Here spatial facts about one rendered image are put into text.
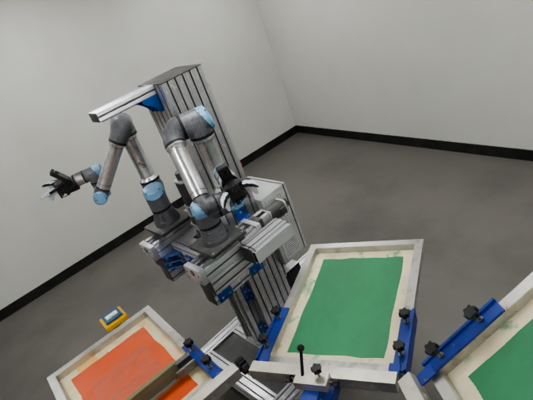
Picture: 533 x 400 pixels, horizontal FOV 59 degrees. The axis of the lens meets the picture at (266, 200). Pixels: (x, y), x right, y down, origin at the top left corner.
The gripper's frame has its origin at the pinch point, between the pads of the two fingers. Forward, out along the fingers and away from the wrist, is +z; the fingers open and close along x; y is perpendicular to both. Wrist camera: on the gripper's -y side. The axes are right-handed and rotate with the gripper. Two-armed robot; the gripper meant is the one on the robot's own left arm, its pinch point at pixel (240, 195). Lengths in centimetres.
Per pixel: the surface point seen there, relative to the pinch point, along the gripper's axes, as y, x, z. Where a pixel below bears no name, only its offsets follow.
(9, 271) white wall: 94, 234, -342
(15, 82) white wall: -58, 115, -375
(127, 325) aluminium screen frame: 59, 83, -63
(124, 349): 61, 87, -49
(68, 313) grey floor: 142, 194, -281
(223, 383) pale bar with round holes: 59, 44, 12
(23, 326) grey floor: 136, 242, -297
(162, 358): 63, 69, -29
